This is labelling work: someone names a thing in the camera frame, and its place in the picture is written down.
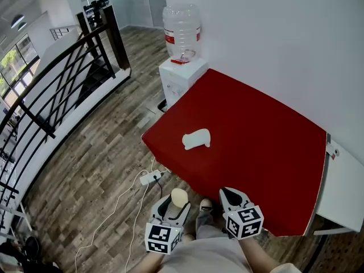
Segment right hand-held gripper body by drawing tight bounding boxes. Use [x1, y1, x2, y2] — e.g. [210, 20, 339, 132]
[224, 201, 264, 241]

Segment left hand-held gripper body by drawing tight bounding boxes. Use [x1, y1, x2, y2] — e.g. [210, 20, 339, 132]
[144, 209, 184, 256]

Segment beige round object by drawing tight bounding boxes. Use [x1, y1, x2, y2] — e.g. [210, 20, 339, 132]
[171, 188, 189, 209]

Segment small white plastic piece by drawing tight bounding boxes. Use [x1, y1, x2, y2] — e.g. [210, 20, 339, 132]
[181, 128, 212, 151]

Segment person's left forearm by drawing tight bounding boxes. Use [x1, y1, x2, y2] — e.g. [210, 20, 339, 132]
[126, 250, 168, 273]

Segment person's right forearm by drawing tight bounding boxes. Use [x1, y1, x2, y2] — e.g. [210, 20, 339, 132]
[238, 236, 283, 273]

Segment person's white shoe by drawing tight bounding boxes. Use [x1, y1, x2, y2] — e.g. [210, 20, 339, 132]
[198, 198, 214, 214]

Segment person's grey trousers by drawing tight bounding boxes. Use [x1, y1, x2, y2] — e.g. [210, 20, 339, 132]
[195, 210, 216, 239]

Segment white power strip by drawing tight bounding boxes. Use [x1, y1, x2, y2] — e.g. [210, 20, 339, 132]
[139, 169, 163, 186]

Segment person's white shirt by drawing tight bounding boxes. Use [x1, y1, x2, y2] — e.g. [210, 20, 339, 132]
[160, 231, 303, 273]

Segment white cabinet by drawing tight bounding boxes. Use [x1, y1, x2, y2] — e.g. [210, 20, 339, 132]
[312, 139, 364, 236]

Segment small white device red tag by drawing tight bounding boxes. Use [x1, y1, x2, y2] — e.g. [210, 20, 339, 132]
[325, 142, 341, 161]

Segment floor socket box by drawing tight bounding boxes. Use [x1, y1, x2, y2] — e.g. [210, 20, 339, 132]
[156, 98, 169, 114]

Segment white water dispenser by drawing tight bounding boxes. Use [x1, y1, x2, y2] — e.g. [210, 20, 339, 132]
[158, 57, 209, 110]

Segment black floor equipment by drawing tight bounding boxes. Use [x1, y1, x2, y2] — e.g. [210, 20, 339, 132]
[0, 235, 63, 273]

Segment black metal railing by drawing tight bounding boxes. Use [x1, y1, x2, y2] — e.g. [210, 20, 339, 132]
[0, 24, 118, 230]

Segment clear water bottle red label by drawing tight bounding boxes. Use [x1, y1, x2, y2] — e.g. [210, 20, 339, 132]
[162, 3, 202, 65]

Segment large window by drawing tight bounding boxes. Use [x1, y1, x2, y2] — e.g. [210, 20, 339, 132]
[0, 34, 41, 108]

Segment dark office workstations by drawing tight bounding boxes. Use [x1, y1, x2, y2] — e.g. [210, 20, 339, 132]
[82, 0, 110, 21]

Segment black cable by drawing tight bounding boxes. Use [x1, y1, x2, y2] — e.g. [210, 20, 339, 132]
[154, 169, 170, 200]

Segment white cable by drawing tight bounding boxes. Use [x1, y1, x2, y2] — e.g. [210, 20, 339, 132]
[73, 169, 144, 273]
[124, 183, 151, 273]

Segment dark wooden post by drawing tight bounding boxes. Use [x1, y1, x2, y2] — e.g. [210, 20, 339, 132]
[76, 11, 100, 60]
[99, 5, 131, 71]

